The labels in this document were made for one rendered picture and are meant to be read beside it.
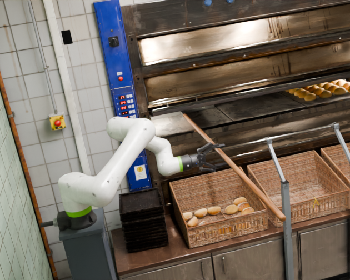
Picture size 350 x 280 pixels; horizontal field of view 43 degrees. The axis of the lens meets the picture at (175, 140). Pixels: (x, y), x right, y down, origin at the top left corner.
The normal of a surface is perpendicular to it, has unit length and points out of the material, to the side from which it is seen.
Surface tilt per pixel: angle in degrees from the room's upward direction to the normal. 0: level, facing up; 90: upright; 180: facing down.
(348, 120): 70
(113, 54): 90
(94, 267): 90
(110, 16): 90
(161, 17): 90
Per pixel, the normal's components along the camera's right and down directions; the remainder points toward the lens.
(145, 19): 0.22, 0.32
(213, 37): 0.15, -0.02
